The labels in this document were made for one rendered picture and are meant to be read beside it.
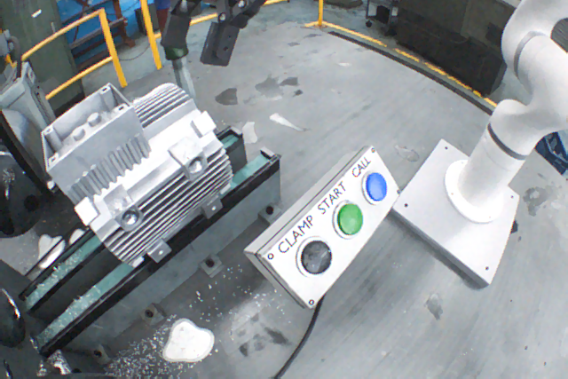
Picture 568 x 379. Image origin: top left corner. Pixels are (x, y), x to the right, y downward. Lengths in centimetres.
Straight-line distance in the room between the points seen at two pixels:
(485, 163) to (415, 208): 19
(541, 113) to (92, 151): 60
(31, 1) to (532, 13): 350
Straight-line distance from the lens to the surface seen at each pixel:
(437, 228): 60
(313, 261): 22
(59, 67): 340
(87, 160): 30
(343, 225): 24
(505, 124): 54
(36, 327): 63
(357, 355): 50
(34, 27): 335
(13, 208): 65
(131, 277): 43
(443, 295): 58
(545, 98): 46
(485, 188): 63
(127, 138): 31
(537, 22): 54
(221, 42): 24
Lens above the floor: 128
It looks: 49 degrees down
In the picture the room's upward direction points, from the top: 1 degrees counter-clockwise
